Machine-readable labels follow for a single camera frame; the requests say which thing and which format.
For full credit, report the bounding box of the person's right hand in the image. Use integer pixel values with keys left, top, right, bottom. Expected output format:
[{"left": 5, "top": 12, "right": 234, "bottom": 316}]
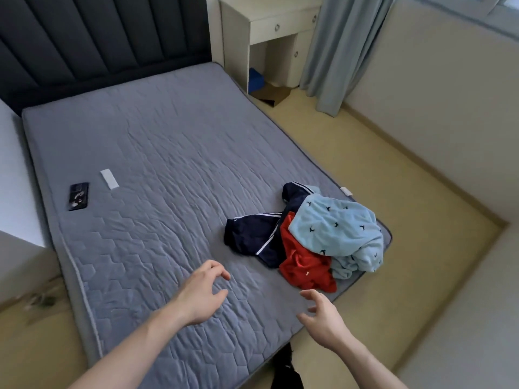
[{"left": 296, "top": 289, "right": 352, "bottom": 350}]

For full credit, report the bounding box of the person's left hand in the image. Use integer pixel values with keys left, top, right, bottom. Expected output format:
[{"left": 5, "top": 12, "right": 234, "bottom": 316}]
[{"left": 171, "top": 260, "right": 231, "bottom": 326}]

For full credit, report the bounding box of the person's right forearm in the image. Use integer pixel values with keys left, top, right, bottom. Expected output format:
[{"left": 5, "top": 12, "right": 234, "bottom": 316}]
[{"left": 324, "top": 332, "right": 408, "bottom": 389}]

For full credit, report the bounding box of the person's left forearm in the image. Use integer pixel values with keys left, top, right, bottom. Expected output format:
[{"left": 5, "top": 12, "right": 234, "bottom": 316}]
[{"left": 68, "top": 300, "right": 195, "bottom": 389}]

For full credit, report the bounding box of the red garment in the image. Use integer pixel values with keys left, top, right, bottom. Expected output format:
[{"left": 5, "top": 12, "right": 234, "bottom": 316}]
[{"left": 278, "top": 212, "right": 337, "bottom": 293}]

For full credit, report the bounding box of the black clothing item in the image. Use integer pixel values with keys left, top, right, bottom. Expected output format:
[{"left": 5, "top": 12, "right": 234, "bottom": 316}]
[{"left": 270, "top": 343, "right": 305, "bottom": 389}]

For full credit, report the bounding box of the navy jacket with white stripes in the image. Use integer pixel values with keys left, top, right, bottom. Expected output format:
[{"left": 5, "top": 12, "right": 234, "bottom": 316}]
[{"left": 224, "top": 182, "right": 322, "bottom": 269}]

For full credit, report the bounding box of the light blue patterned garment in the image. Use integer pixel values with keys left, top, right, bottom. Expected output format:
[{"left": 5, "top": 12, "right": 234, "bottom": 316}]
[{"left": 288, "top": 193, "right": 384, "bottom": 280}]

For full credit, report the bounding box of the gray quilted mattress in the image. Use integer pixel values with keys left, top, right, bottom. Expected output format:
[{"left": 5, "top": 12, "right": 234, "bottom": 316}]
[{"left": 21, "top": 62, "right": 393, "bottom": 389}]

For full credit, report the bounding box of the black smartphone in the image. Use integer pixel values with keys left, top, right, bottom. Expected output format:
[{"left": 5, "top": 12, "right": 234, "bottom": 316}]
[{"left": 68, "top": 182, "right": 90, "bottom": 211}]

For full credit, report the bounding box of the brown scraps clump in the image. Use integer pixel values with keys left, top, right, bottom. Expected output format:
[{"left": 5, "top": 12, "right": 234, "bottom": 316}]
[{"left": 15, "top": 279, "right": 70, "bottom": 325}]

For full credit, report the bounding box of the brown cardboard piece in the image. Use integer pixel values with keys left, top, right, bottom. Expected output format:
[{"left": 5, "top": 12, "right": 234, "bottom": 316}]
[{"left": 251, "top": 84, "right": 293, "bottom": 108}]

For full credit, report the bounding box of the blue bag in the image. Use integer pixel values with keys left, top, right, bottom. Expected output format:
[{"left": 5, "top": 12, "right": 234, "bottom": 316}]
[{"left": 248, "top": 68, "right": 266, "bottom": 94}]

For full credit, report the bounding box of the gray-blue curtain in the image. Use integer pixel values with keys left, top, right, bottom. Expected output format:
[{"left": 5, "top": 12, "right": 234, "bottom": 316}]
[{"left": 299, "top": 0, "right": 396, "bottom": 117}]

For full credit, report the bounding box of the white desk with drawers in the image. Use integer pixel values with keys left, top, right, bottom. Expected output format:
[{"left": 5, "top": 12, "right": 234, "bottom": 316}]
[{"left": 219, "top": 0, "right": 323, "bottom": 96}]

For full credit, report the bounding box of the dark padded headboard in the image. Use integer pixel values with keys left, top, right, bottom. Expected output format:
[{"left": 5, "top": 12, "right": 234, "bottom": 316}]
[{"left": 0, "top": 0, "right": 212, "bottom": 117}]

